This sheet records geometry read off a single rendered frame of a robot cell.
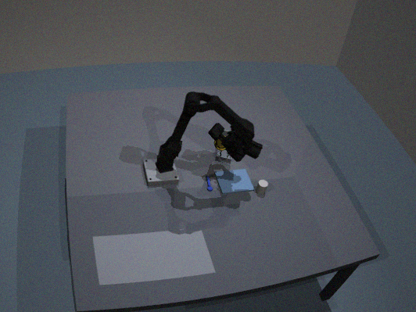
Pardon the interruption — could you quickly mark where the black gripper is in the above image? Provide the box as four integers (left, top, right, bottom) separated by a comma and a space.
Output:
209, 123, 246, 162

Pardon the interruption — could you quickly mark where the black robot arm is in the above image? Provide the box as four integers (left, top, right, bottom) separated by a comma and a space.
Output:
155, 91, 263, 174

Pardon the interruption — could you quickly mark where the yellow round plate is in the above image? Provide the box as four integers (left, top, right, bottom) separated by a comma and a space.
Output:
214, 138, 226, 151

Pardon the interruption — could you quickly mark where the light blue flat square mat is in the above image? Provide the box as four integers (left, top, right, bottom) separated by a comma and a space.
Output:
214, 169, 255, 194

